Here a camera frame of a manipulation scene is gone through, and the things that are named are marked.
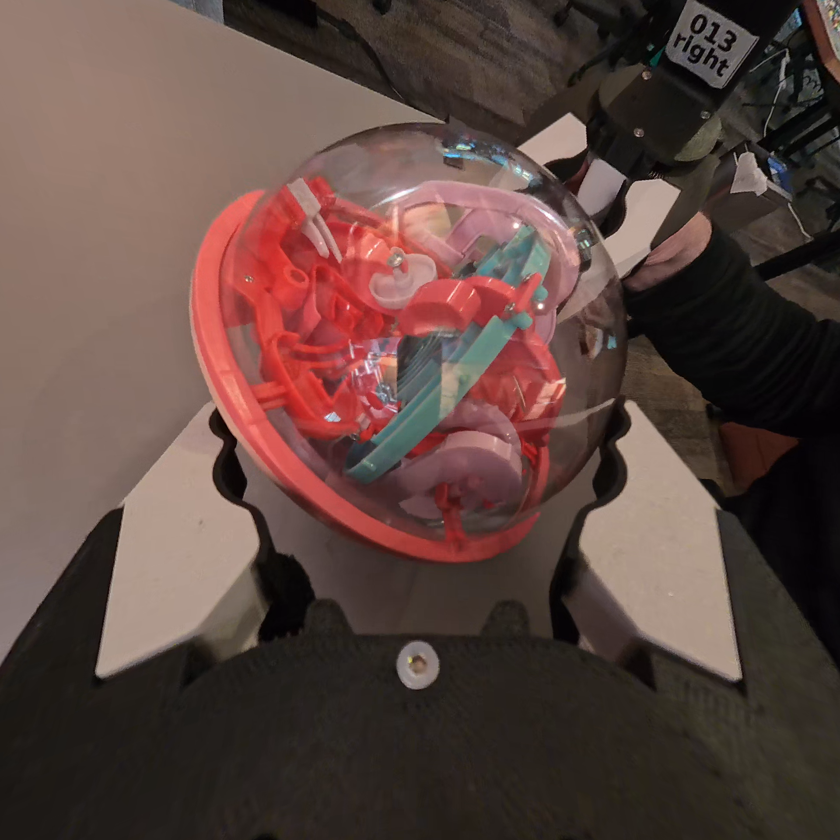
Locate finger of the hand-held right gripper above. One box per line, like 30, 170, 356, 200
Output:
517, 112, 592, 181
579, 159, 685, 277

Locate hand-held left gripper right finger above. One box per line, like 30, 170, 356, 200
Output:
550, 399, 744, 683

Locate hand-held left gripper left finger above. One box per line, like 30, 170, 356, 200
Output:
94, 402, 277, 680

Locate clear maze ball red tracks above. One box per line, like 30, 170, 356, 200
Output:
189, 121, 629, 565

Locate person's right hand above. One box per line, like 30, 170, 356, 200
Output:
623, 212, 714, 294

